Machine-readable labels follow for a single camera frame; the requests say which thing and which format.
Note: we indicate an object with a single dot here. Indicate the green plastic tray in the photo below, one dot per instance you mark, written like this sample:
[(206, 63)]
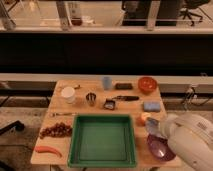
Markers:
[(102, 141)]

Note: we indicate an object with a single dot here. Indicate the orange carrot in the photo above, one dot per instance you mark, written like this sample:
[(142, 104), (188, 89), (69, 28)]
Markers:
[(47, 149)]

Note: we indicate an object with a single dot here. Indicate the blue sponge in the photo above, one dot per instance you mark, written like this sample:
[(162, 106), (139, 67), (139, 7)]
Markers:
[(151, 106)]

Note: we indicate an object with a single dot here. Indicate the orange-red bowl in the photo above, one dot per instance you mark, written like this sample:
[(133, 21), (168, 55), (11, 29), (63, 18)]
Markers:
[(147, 84)]

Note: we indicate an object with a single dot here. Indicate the light blue cup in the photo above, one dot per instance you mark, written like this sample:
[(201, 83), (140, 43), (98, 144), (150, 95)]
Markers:
[(106, 83)]

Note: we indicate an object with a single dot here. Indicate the purple bowl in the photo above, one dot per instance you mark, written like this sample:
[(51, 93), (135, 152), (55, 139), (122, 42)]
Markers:
[(158, 147)]

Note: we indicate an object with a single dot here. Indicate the small black square dish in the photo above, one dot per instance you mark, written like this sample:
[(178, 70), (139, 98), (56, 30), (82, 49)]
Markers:
[(109, 104)]

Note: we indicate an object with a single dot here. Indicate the red-bottomed container behind glass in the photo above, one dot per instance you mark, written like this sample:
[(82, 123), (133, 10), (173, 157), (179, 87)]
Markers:
[(75, 13)]

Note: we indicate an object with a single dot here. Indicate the metal fork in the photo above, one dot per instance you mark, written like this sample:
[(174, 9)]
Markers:
[(62, 114)]

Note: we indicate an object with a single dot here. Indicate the white paper cup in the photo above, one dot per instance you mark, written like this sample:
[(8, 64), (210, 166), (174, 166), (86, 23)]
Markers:
[(68, 93)]

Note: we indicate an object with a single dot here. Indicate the black office chair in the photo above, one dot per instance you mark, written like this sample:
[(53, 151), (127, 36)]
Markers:
[(188, 7)]

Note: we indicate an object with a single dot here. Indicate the apple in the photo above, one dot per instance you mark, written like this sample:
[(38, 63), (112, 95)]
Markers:
[(143, 117)]

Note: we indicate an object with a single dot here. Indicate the black handled peeler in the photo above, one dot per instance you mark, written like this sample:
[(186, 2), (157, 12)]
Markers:
[(126, 98)]

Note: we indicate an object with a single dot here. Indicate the bunch of red grapes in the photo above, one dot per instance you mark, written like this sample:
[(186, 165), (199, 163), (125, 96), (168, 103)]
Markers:
[(57, 130)]

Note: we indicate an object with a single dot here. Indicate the dark brown rectangular block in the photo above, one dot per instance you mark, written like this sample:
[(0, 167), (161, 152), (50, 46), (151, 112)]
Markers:
[(123, 86)]

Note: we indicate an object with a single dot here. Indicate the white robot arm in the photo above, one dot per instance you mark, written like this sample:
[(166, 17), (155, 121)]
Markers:
[(190, 137)]

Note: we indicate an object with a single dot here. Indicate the small metal cup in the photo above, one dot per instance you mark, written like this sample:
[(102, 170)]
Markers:
[(91, 98)]

